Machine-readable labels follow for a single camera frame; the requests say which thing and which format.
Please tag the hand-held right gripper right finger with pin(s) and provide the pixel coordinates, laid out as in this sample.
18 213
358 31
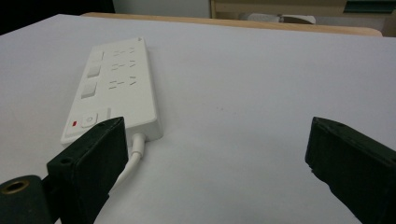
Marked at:
351 161

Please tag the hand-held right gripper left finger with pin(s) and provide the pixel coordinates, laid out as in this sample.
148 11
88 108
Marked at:
90 165

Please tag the white power strip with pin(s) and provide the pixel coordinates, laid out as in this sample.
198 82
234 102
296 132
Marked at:
115 87

